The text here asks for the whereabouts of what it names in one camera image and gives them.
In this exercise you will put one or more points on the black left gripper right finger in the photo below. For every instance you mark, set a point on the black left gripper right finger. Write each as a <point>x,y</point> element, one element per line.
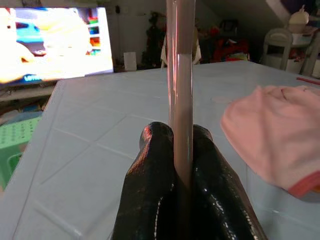
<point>217,200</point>

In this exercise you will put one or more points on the light blue plastic table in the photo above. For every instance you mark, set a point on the light blue plastic table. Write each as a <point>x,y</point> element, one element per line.
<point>100,125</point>

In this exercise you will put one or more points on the green plastic stool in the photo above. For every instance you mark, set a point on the green plastic stool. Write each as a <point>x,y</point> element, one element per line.
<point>15,135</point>

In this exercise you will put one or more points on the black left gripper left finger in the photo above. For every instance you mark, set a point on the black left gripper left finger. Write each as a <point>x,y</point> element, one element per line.
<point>147,195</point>

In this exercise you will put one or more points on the red pencil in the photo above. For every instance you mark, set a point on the red pencil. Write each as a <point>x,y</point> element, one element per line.
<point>308,80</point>

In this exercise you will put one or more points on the white shelf rack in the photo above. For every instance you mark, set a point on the white shelf rack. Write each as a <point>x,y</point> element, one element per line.
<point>277,42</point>

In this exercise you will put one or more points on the pale pink plastic hanger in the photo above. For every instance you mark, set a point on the pale pink plastic hanger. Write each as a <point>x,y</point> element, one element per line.
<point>180,100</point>

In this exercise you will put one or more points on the flat television screen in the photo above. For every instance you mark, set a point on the flat television screen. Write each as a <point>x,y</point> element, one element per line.
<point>62,45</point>

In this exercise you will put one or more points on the pink cloth with orange hem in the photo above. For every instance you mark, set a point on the pink cloth with orange hem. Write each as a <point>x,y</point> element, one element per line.
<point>270,130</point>

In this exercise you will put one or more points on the cream plastic jug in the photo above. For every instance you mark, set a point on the cream plastic jug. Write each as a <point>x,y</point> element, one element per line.
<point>298,21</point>

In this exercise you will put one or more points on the white paper bag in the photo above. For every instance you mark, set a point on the white paper bag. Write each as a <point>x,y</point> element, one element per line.
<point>130,61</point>

